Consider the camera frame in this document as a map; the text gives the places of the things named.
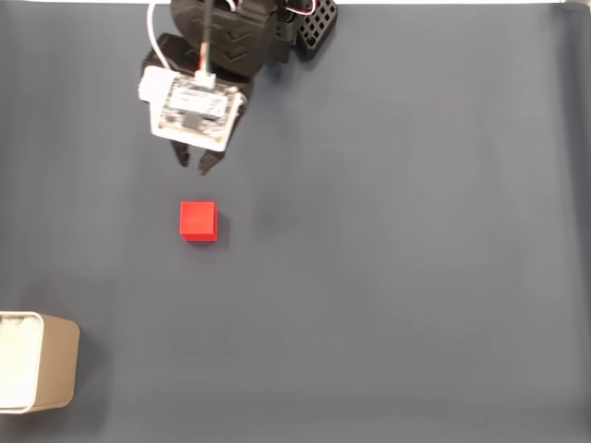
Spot white paper sheet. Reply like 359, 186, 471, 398
0, 316, 41, 410

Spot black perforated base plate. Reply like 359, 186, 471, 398
295, 0, 339, 60

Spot red cube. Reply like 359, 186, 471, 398
179, 200, 219, 243

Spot dark blue table mat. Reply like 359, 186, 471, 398
0, 3, 591, 443

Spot red white servo wire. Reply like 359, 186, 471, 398
146, 2, 173, 71
279, 0, 320, 18

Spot beige square box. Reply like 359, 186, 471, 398
0, 311, 81, 415

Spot black camera cable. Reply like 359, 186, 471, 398
199, 0, 217, 78

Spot white camera board module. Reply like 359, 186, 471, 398
137, 66, 246, 152

